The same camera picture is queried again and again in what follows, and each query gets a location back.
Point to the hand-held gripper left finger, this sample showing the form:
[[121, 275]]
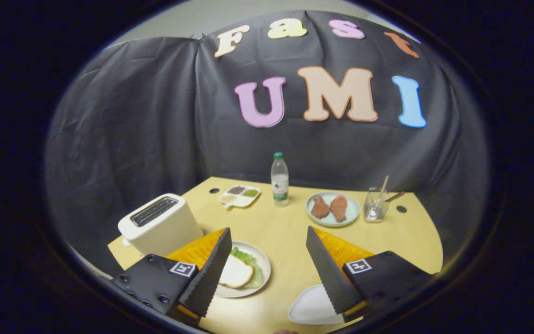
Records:
[[211, 273]]

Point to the light blue plate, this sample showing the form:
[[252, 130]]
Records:
[[353, 208]]

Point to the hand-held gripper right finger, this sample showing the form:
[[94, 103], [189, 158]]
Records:
[[327, 273]]

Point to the clear plastic water bottle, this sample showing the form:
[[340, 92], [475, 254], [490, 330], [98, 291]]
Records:
[[279, 183]]

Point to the white oval plate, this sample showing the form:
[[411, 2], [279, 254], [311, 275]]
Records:
[[313, 308]]

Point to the white toaster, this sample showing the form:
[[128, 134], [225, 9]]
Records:
[[165, 229]]

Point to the clear glass cup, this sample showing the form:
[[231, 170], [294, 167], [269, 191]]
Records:
[[374, 212]]

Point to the toasted bread slice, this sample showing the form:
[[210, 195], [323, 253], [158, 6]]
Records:
[[237, 273]]

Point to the round white plate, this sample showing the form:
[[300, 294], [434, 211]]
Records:
[[261, 256]]

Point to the brown meat piece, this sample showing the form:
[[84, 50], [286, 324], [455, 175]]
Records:
[[339, 208], [320, 208]]

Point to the black backdrop cloth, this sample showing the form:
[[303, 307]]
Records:
[[118, 130]]

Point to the green lettuce leaf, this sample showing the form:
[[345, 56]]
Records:
[[257, 274]]

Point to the white divided condiment dish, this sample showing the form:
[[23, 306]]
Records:
[[244, 200]]

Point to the wooden stick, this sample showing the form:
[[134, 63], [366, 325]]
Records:
[[383, 185]]

